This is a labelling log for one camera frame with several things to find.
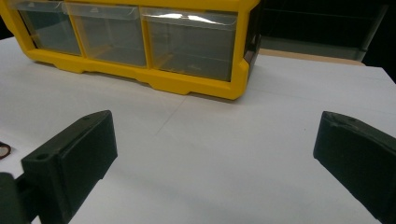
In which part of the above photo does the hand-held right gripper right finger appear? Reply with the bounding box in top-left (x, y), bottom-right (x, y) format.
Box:
top-left (313, 110), bottom-right (396, 224)

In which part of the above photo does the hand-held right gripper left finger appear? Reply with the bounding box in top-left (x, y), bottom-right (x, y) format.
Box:
top-left (21, 109), bottom-right (119, 224)

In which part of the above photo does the black and copper battery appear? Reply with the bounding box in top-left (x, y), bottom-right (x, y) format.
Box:
top-left (0, 141), bottom-right (12, 161)

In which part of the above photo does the clear plastic drawer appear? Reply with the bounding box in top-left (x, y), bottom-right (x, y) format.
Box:
top-left (65, 2), bottom-right (148, 68)

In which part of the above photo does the yellow and black organizer cabinet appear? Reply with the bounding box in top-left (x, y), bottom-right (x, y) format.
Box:
top-left (0, 0), bottom-right (262, 101)

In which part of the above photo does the tan wooden board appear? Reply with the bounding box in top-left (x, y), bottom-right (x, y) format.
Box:
top-left (258, 48), bottom-right (366, 67)

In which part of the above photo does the grid of clear drawers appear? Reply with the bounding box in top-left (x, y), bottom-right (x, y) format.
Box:
top-left (8, 0), bottom-right (239, 82)

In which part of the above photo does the white metal frame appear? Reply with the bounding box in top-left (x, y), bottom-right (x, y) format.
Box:
top-left (358, 4), bottom-right (390, 62)

